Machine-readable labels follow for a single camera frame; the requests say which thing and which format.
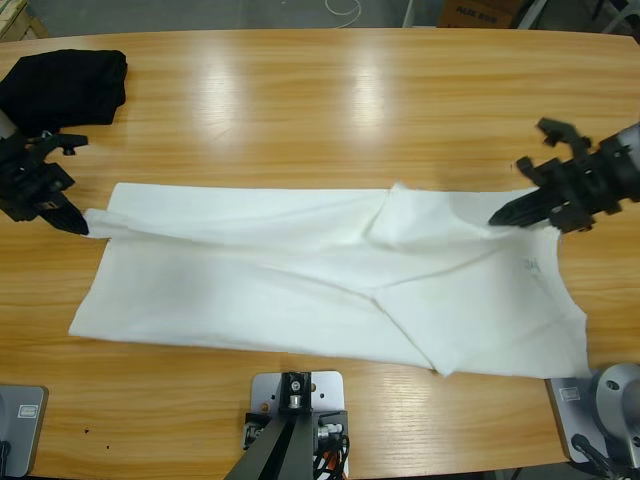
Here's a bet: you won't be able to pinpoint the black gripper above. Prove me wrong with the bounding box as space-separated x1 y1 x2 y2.
0 141 91 237
488 131 640 234

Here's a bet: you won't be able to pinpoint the white Unitree t-shirt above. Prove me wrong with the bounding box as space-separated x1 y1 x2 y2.
66 180 591 380

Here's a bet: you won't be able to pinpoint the folded black clothes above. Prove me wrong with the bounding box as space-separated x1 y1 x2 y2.
0 48 129 136

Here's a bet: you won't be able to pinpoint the cardboard box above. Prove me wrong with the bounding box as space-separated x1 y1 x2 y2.
437 0 516 29

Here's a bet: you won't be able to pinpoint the black clamp with pulley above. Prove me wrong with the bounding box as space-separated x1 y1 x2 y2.
278 370 315 415

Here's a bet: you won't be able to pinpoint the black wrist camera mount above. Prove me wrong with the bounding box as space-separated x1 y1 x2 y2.
27 130 90 156
536 117 594 154

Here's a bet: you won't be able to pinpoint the grey metal frame leg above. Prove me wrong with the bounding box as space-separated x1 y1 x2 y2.
514 0 549 30

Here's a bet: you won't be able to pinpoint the grey base plate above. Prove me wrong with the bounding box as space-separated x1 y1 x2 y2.
0 383 50 479
544 377 597 464

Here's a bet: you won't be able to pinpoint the white floor cable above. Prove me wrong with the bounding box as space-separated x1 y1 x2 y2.
324 0 362 25

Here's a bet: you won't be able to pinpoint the black side bracket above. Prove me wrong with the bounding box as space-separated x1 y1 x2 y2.
242 409 275 449
312 408 350 444

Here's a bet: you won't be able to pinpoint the dark camera post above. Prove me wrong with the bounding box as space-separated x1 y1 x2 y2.
224 413 315 480

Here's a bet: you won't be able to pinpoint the orange and black cables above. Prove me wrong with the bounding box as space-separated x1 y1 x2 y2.
310 435 354 480

